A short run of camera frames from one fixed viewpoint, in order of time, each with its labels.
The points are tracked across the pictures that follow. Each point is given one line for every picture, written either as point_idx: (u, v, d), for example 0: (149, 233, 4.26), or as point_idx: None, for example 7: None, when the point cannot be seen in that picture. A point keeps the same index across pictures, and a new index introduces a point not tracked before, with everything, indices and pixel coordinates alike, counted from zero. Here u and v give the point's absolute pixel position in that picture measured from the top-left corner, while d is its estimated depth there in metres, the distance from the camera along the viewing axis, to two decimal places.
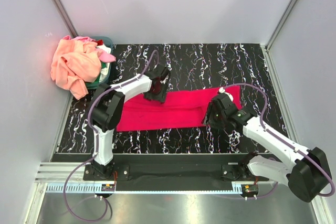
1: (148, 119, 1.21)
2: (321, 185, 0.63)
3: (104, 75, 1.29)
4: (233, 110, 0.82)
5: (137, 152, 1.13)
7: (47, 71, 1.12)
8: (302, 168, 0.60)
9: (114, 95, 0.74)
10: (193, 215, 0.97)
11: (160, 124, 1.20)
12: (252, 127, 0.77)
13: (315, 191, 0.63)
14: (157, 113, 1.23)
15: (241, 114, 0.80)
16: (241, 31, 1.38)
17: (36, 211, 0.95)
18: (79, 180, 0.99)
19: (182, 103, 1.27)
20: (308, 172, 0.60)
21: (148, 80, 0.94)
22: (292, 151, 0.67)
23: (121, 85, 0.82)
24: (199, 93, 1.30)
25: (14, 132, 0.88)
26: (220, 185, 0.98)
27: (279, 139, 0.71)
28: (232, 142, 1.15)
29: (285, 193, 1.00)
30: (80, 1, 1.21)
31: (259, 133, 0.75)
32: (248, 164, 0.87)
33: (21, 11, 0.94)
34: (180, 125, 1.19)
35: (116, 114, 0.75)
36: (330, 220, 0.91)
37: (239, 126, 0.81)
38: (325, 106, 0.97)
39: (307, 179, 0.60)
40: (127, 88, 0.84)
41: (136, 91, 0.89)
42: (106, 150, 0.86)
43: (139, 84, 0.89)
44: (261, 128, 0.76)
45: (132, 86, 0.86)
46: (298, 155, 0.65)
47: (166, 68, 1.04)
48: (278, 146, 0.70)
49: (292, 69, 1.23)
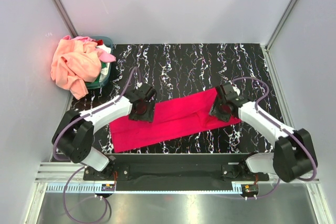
1: (144, 135, 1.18)
2: (306, 169, 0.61)
3: (104, 75, 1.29)
4: (233, 96, 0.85)
5: (138, 152, 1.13)
7: (47, 71, 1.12)
8: (284, 144, 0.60)
9: (82, 126, 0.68)
10: (193, 215, 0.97)
11: (158, 137, 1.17)
12: (247, 109, 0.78)
13: (298, 173, 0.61)
14: (151, 127, 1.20)
15: (240, 98, 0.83)
16: (241, 31, 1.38)
17: (36, 211, 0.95)
18: (79, 180, 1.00)
19: (174, 112, 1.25)
20: (290, 148, 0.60)
21: (127, 102, 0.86)
22: (278, 129, 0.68)
23: (91, 113, 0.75)
24: (191, 98, 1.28)
25: (14, 131, 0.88)
26: (221, 185, 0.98)
27: (268, 119, 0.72)
28: (232, 142, 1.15)
29: (286, 192, 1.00)
30: (80, 1, 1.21)
31: (251, 114, 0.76)
32: (246, 161, 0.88)
33: (21, 11, 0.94)
34: (180, 135, 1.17)
35: (85, 145, 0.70)
36: (330, 220, 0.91)
37: (235, 110, 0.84)
38: (325, 106, 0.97)
39: (289, 156, 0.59)
40: (100, 115, 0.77)
41: (112, 116, 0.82)
42: (96, 161, 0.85)
43: (116, 109, 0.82)
44: (253, 110, 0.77)
45: (105, 113, 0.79)
46: (283, 133, 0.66)
47: (152, 89, 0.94)
48: (265, 125, 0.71)
49: (292, 69, 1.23)
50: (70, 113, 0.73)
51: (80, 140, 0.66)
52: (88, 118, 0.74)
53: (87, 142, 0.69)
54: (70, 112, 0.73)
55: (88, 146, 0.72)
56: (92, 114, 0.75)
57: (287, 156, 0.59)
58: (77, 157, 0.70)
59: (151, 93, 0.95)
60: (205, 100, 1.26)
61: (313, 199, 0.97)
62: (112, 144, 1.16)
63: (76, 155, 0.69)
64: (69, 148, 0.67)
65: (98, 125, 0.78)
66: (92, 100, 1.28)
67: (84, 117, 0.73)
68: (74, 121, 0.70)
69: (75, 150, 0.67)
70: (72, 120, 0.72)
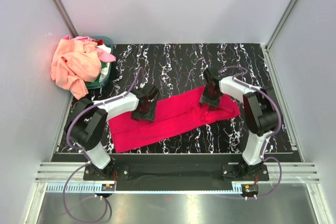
1: (145, 134, 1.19)
2: (272, 123, 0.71)
3: (104, 75, 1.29)
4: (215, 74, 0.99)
5: (137, 152, 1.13)
7: (47, 71, 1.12)
8: (249, 95, 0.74)
9: (96, 113, 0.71)
10: (193, 215, 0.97)
11: (158, 136, 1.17)
12: (226, 80, 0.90)
13: (265, 124, 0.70)
14: (151, 126, 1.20)
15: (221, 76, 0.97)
16: (241, 31, 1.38)
17: (36, 211, 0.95)
18: (79, 180, 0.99)
19: (172, 110, 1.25)
20: (254, 99, 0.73)
21: (135, 98, 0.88)
22: (248, 88, 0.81)
23: (105, 103, 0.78)
24: (188, 94, 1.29)
25: (14, 132, 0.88)
26: (221, 185, 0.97)
27: (241, 84, 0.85)
28: (232, 142, 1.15)
29: (286, 192, 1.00)
30: (80, 1, 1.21)
31: (228, 83, 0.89)
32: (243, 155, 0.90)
33: (21, 11, 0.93)
34: (180, 131, 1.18)
35: (97, 132, 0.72)
36: (330, 220, 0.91)
37: (217, 86, 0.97)
38: (325, 106, 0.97)
39: (253, 105, 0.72)
40: (111, 105, 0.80)
41: (122, 108, 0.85)
42: (100, 157, 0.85)
43: (125, 102, 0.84)
44: (230, 80, 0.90)
45: (117, 103, 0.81)
46: (251, 90, 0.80)
47: (155, 88, 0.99)
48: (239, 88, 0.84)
49: (292, 69, 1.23)
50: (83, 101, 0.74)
51: (94, 126, 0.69)
52: (101, 107, 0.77)
53: (99, 130, 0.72)
54: (83, 100, 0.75)
55: (99, 134, 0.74)
56: (105, 103, 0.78)
57: (252, 105, 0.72)
58: (88, 145, 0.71)
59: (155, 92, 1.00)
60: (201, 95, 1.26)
61: (313, 199, 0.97)
62: (113, 144, 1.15)
63: (89, 141, 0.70)
64: (83, 134, 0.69)
65: (109, 115, 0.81)
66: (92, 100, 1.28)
67: (98, 105, 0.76)
68: (87, 108, 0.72)
69: (88, 136, 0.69)
70: (86, 107, 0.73)
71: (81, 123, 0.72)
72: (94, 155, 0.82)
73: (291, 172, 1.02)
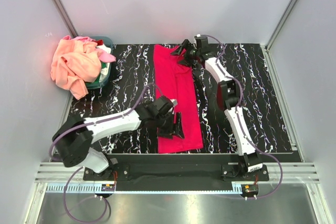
1: (189, 123, 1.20)
2: (233, 101, 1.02)
3: (104, 75, 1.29)
4: (205, 50, 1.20)
5: (137, 152, 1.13)
7: (47, 71, 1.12)
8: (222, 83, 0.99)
9: (82, 134, 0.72)
10: (193, 215, 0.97)
11: (192, 110, 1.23)
12: (210, 62, 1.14)
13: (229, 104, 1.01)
14: (189, 112, 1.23)
15: (208, 54, 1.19)
16: (241, 31, 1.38)
17: (36, 211, 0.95)
18: (79, 180, 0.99)
19: (171, 91, 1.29)
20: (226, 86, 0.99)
21: (136, 118, 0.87)
22: (223, 76, 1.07)
23: (95, 123, 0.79)
24: (159, 76, 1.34)
25: (14, 131, 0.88)
26: (221, 185, 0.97)
27: (220, 69, 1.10)
28: (232, 142, 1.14)
29: (286, 193, 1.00)
30: (80, 1, 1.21)
31: (210, 64, 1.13)
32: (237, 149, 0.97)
33: (21, 11, 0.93)
34: (192, 94, 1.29)
35: (81, 153, 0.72)
36: (330, 220, 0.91)
37: (203, 62, 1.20)
38: (325, 107, 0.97)
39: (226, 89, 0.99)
40: (104, 126, 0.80)
41: (118, 128, 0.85)
42: (95, 163, 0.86)
43: (123, 123, 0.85)
44: (213, 62, 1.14)
45: (111, 124, 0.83)
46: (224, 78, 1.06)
47: (168, 105, 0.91)
48: (218, 72, 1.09)
49: (292, 70, 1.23)
50: (75, 118, 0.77)
51: (76, 146, 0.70)
52: (91, 127, 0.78)
53: (82, 151, 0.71)
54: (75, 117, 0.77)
55: (84, 155, 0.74)
56: (95, 123, 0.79)
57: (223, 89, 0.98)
58: (69, 162, 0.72)
59: (167, 108, 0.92)
60: (165, 63, 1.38)
61: (313, 199, 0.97)
62: (113, 144, 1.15)
63: (70, 159, 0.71)
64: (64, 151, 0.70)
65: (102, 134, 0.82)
66: (92, 100, 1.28)
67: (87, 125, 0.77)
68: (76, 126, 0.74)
69: (67, 155, 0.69)
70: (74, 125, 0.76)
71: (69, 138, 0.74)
72: (86, 163, 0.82)
73: (291, 172, 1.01)
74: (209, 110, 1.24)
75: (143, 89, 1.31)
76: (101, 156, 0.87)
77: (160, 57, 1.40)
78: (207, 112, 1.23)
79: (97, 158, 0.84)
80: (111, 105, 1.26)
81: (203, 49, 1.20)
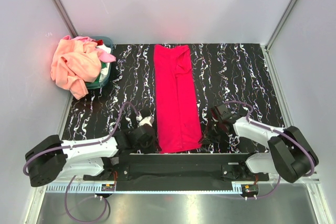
1: (189, 122, 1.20)
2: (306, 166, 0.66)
3: (104, 75, 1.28)
4: (228, 115, 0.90)
5: (137, 152, 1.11)
7: (47, 70, 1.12)
8: (276, 142, 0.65)
9: (55, 157, 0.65)
10: (193, 215, 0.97)
11: (193, 110, 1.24)
12: (240, 122, 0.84)
13: (300, 172, 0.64)
14: (189, 113, 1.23)
15: (233, 117, 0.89)
16: (241, 31, 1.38)
17: (36, 211, 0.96)
18: (79, 180, 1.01)
19: (172, 92, 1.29)
20: (283, 145, 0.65)
21: (114, 148, 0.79)
22: (269, 131, 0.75)
23: (72, 147, 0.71)
24: (158, 78, 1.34)
25: (15, 131, 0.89)
26: (221, 185, 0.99)
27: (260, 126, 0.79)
28: (232, 142, 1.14)
29: (285, 193, 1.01)
30: (79, 2, 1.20)
31: (244, 126, 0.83)
32: (247, 161, 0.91)
33: (21, 11, 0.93)
34: (193, 94, 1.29)
35: (51, 175, 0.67)
36: (330, 220, 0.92)
37: (232, 128, 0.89)
38: (325, 107, 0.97)
39: (283, 151, 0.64)
40: (80, 151, 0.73)
41: (94, 155, 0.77)
42: (85, 170, 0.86)
43: (100, 150, 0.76)
44: (245, 122, 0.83)
45: (87, 150, 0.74)
46: (274, 133, 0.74)
47: (147, 135, 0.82)
48: (259, 130, 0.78)
49: (292, 70, 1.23)
50: (53, 138, 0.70)
51: (48, 169, 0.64)
52: (66, 150, 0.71)
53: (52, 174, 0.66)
54: (53, 137, 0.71)
55: (53, 177, 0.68)
56: (72, 147, 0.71)
57: (282, 153, 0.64)
58: (37, 182, 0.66)
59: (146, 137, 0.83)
60: (164, 64, 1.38)
61: (313, 199, 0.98)
62: None
63: (37, 180, 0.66)
64: (34, 171, 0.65)
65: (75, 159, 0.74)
66: (92, 100, 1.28)
67: (63, 148, 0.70)
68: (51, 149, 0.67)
69: (37, 176, 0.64)
70: (50, 146, 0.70)
71: (44, 157, 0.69)
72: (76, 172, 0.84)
73: None
74: (209, 110, 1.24)
75: (143, 89, 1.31)
76: (92, 162, 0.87)
77: (159, 59, 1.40)
78: (207, 112, 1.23)
79: (85, 167, 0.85)
80: (111, 105, 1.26)
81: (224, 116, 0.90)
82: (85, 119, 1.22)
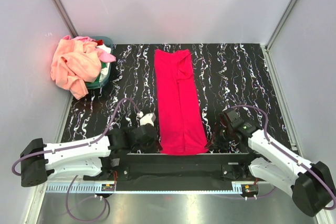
1: (190, 123, 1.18)
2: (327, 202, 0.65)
3: (104, 75, 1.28)
4: (240, 123, 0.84)
5: (137, 152, 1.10)
7: (47, 71, 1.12)
8: (304, 181, 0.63)
9: (35, 162, 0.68)
10: (193, 214, 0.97)
11: (194, 111, 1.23)
12: (258, 140, 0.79)
13: (319, 205, 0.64)
14: (190, 113, 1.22)
15: (246, 126, 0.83)
16: (241, 31, 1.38)
17: (36, 211, 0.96)
18: (79, 180, 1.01)
19: (173, 92, 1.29)
20: (310, 185, 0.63)
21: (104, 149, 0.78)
22: (295, 163, 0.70)
23: (54, 150, 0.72)
24: (160, 78, 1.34)
25: (15, 131, 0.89)
26: (221, 185, 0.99)
27: (283, 152, 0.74)
28: (232, 142, 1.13)
29: (285, 193, 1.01)
30: (79, 2, 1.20)
31: (263, 146, 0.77)
32: (249, 166, 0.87)
33: (21, 11, 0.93)
34: (194, 95, 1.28)
35: (39, 177, 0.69)
36: (330, 220, 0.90)
37: (244, 138, 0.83)
38: (325, 107, 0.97)
39: (310, 191, 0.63)
40: (64, 154, 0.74)
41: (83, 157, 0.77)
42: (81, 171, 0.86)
43: (88, 151, 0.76)
44: (265, 141, 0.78)
45: (74, 152, 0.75)
46: (301, 168, 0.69)
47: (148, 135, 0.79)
48: (282, 159, 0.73)
49: (292, 70, 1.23)
50: None
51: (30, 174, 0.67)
52: (48, 155, 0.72)
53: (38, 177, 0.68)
54: (37, 140, 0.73)
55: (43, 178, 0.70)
56: (54, 151, 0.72)
57: (308, 193, 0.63)
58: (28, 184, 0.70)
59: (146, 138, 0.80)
60: (166, 65, 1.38)
61: None
62: None
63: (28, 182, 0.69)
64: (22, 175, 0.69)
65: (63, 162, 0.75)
66: (92, 100, 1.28)
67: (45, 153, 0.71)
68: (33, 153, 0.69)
69: (22, 179, 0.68)
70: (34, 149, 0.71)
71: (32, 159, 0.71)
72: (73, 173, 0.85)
73: None
74: (209, 109, 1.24)
75: (143, 89, 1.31)
76: (90, 163, 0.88)
77: (160, 61, 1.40)
78: (207, 112, 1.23)
79: (82, 167, 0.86)
80: (111, 105, 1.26)
81: (235, 124, 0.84)
82: (85, 119, 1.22)
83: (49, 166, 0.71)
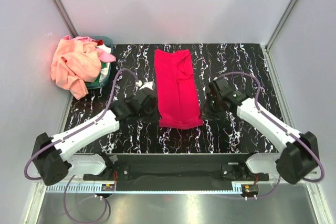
1: (189, 108, 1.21)
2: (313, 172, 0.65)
3: (104, 75, 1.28)
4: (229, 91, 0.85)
5: (138, 152, 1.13)
7: (47, 71, 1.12)
8: (291, 150, 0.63)
9: (49, 155, 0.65)
10: (193, 214, 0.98)
11: (193, 99, 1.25)
12: (247, 108, 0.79)
13: (302, 175, 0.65)
14: (189, 100, 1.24)
15: (236, 94, 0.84)
16: (241, 31, 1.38)
17: (36, 211, 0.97)
18: (79, 180, 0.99)
19: (173, 80, 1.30)
20: (297, 154, 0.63)
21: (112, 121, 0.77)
22: (284, 133, 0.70)
23: (63, 139, 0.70)
24: (160, 66, 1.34)
25: (15, 131, 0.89)
26: (221, 185, 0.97)
27: (272, 121, 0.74)
28: (232, 142, 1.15)
29: (285, 193, 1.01)
30: (79, 2, 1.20)
31: (252, 114, 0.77)
32: (247, 161, 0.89)
33: (21, 11, 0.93)
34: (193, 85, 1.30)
35: (58, 170, 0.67)
36: (330, 220, 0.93)
37: (233, 106, 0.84)
38: (325, 107, 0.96)
39: (296, 161, 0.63)
40: (74, 139, 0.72)
41: (95, 136, 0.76)
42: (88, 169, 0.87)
43: (98, 129, 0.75)
44: (254, 109, 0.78)
45: (83, 135, 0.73)
46: (290, 138, 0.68)
47: (150, 97, 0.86)
48: (271, 128, 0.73)
49: (292, 70, 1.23)
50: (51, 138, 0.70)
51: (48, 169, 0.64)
52: (59, 145, 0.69)
53: (58, 170, 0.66)
54: (42, 135, 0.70)
55: (63, 170, 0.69)
56: (64, 139, 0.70)
57: (294, 162, 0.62)
58: (50, 181, 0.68)
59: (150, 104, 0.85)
60: (166, 55, 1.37)
61: (313, 199, 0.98)
62: (112, 144, 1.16)
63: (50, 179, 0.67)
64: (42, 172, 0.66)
65: (76, 149, 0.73)
66: (92, 100, 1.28)
67: (54, 145, 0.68)
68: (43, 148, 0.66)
69: (44, 177, 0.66)
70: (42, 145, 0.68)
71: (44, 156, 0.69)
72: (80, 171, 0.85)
73: None
74: None
75: None
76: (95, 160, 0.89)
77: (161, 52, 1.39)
78: None
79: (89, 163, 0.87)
80: None
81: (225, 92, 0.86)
82: (85, 119, 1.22)
83: (64, 155, 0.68)
